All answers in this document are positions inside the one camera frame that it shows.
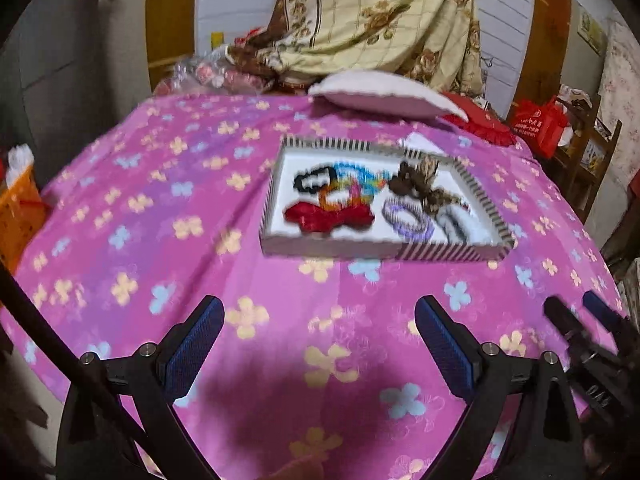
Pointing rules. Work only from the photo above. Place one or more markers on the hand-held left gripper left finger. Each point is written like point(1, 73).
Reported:
point(197, 345)

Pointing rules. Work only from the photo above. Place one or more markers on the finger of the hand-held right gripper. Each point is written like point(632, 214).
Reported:
point(607, 312)
point(567, 325)

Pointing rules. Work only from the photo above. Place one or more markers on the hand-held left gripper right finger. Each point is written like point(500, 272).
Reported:
point(442, 345)

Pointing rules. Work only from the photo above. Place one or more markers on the grey fluffy scrunchie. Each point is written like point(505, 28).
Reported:
point(457, 225)

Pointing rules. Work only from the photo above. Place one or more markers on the black white striped box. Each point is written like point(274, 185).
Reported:
point(325, 247)

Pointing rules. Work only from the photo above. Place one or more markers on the leopard print brown hair bow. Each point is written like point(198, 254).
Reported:
point(415, 185)

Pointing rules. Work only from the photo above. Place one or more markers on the red satin hair bow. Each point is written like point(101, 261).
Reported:
point(320, 217)

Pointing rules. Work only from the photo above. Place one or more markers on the black scrunchie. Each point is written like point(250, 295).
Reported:
point(302, 182)

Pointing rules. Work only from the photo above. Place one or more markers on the pink floral bedsheet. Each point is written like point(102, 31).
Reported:
point(175, 260)

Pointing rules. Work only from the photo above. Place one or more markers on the wooden chair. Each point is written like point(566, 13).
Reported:
point(585, 160)

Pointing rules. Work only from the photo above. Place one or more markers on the red shopping bag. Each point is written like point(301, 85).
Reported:
point(537, 127)

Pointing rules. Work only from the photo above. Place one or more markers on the white paper sheet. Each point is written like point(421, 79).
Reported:
point(422, 144)

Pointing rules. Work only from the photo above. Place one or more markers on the pale floral cloth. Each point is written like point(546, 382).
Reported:
point(622, 105)

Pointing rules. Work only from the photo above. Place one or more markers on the orange basket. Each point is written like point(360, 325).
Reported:
point(20, 220)

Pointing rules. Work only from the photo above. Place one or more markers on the red fringed cloth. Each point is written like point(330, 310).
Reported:
point(475, 120)

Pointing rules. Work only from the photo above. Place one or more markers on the white pink pillow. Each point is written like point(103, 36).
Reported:
point(385, 95)

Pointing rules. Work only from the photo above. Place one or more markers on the clear plastic bag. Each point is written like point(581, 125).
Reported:
point(210, 75)

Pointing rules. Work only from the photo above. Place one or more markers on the small yellow tag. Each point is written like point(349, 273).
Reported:
point(217, 41)

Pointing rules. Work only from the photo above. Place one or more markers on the beige floral quilt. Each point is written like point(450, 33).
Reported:
point(375, 15)

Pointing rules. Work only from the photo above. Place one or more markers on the wall poster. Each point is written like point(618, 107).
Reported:
point(592, 32)

